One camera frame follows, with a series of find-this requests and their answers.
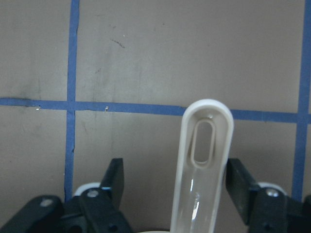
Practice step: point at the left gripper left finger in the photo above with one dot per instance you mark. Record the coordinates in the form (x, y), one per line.
(95, 210)

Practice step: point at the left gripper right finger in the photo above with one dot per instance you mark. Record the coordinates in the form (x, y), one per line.
(265, 207)

